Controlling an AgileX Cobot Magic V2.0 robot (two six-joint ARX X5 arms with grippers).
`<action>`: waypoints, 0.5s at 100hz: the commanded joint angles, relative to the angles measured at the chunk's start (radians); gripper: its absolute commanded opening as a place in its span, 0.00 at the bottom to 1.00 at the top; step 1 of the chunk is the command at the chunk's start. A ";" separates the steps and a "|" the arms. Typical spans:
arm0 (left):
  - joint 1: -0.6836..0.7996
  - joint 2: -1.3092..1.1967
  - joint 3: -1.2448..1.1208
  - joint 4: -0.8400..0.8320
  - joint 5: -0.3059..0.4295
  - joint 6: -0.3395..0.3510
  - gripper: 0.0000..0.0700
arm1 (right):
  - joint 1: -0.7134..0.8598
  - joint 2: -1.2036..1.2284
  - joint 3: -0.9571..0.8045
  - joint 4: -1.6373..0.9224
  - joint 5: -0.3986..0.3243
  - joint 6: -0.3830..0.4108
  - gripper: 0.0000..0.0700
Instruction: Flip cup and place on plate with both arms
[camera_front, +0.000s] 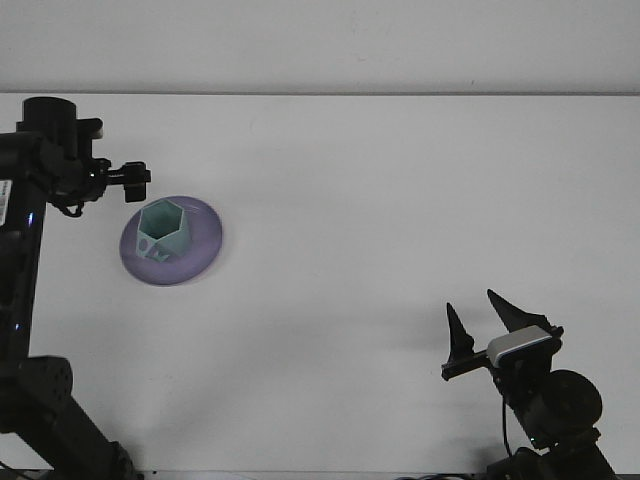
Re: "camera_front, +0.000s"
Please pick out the pale blue hexagonal cup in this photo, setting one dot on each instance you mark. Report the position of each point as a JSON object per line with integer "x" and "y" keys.
{"x": 175, "y": 240}

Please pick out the pale purple round plate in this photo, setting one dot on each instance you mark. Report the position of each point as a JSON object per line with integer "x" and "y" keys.
{"x": 205, "y": 250}

